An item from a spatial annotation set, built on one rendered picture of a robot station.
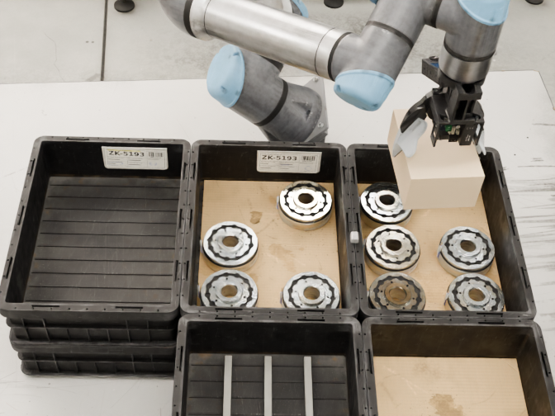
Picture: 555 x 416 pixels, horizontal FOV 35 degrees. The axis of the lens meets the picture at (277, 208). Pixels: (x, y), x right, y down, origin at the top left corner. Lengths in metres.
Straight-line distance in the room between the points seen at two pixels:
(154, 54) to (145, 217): 1.68
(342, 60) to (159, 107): 0.93
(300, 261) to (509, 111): 0.78
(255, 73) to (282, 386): 0.67
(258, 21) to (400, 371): 0.64
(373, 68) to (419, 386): 0.58
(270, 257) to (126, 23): 1.99
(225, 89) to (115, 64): 1.53
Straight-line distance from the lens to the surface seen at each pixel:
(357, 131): 2.07
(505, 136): 2.14
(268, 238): 1.67
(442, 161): 1.44
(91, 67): 3.31
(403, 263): 1.63
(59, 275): 1.65
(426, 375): 1.54
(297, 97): 1.88
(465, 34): 1.26
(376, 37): 1.24
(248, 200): 1.73
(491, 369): 1.58
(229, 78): 1.80
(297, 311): 1.46
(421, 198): 1.44
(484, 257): 1.68
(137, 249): 1.67
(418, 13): 1.26
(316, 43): 1.27
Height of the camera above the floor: 2.15
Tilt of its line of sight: 50 degrees down
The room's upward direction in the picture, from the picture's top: 4 degrees clockwise
